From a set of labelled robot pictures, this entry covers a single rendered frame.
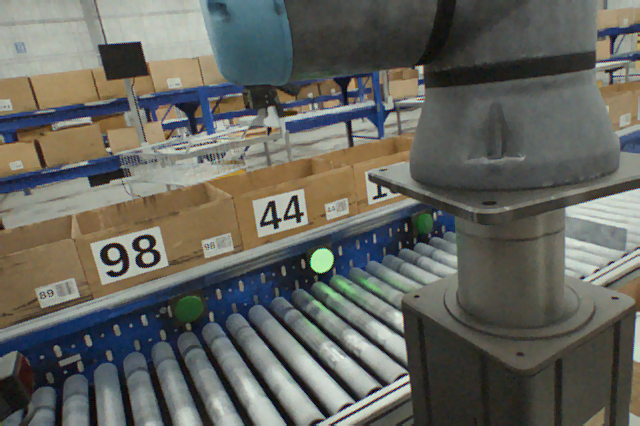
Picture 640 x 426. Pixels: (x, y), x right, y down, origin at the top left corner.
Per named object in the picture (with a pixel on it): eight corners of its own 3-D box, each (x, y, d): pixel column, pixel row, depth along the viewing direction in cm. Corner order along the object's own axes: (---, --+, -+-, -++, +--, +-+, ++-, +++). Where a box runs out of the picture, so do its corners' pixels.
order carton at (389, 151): (358, 216, 144) (351, 165, 140) (316, 200, 169) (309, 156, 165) (449, 187, 162) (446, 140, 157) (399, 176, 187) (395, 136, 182)
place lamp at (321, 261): (314, 276, 131) (311, 254, 129) (312, 274, 132) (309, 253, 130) (335, 268, 134) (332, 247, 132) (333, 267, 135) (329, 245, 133)
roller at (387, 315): (447, 375, 94) (445, 355, 92) (327, 290, 138) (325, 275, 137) (464, 365, 96) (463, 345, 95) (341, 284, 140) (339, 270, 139)
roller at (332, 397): (341, 436, 82) (337, 413, 81) (247, 321, 126) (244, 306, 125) (364, 423, 84) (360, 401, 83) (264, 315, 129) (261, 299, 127)
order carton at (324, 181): (243, 254, 127) (231, 196, 122) (215, 230, 152) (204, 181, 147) (359, 216, 145) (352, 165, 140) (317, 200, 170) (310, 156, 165)
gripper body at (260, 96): (245, 111, 132) (236, 69, 129) (272, 106, 136) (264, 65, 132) (254, 111, 126) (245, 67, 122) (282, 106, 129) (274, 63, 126)
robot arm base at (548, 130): (672, 161, 39) (681, 39, 36) (488, 204, 33) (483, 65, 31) (517, 143, 56) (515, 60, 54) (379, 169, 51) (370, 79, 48)
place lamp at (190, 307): (179, 327, 114) (172, 302, 112) (178, 325, 115) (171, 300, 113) (206, 317, 117) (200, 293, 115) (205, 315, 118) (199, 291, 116)
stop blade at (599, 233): (625, 258, 127) (626, 228, 124) (495, 223, 166) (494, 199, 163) (626, 257, 127) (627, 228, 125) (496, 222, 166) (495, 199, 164)
